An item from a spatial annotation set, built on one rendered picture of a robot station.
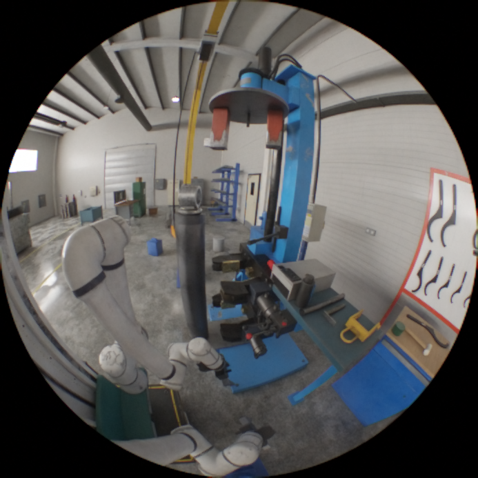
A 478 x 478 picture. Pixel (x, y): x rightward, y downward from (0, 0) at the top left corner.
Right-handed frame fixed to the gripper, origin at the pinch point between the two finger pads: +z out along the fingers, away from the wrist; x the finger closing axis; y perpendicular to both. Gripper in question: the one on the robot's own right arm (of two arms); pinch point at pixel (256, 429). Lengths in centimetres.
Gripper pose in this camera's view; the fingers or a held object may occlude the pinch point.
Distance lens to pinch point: 90.6
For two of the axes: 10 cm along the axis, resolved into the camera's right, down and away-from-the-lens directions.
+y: -8.3, 4.6, -3.0
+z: 2.1, 7.7, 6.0
